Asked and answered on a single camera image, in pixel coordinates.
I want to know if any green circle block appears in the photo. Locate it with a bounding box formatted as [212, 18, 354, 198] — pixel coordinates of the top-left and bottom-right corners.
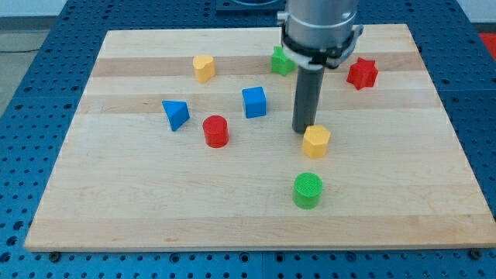
[292, 172, 323, 209]

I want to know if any blue triangle block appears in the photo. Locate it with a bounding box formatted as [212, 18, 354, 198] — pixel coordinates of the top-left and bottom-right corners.
[162, 100, 190, 132]

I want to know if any wooden board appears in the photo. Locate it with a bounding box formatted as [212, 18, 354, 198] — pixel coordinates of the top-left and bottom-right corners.
[24, 24, 495, 252]

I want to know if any yellow heart block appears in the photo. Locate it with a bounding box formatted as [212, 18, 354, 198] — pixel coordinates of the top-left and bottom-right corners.
[192, 54, 216, 84]

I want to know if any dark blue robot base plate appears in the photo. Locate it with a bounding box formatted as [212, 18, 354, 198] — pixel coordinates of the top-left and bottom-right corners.
[215, 0, 286, 13]

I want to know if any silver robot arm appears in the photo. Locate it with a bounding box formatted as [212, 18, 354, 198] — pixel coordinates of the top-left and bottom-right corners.
[277, 0, 363, 71]

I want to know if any red star block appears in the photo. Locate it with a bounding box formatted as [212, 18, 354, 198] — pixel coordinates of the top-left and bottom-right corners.
[346, 57, 378, 90]

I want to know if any green star block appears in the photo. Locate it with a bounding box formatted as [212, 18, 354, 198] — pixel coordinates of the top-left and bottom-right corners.
[270, 46, 296, 76]

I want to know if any yellow hexagon block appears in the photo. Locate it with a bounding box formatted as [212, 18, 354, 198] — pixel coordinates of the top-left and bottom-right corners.
[301, 125, 331, 159]

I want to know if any blue cube block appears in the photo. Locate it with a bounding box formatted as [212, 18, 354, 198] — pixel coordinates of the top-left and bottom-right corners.
[242, 87, 267, 119]

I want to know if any red cylinder block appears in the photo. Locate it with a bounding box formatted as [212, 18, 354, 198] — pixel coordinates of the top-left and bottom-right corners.
[202, 115, 229, 148]

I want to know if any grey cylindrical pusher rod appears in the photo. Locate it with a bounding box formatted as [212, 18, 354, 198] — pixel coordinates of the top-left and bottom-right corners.
[292, 67, 325, 134]

